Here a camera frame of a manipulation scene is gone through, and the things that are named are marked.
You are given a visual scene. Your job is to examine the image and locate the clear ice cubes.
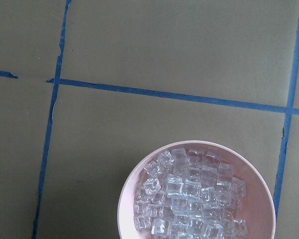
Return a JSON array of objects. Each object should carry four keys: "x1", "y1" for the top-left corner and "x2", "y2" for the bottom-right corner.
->
[{"x1": 134, "y1": 148, "x2": 248, "y2": 239}]

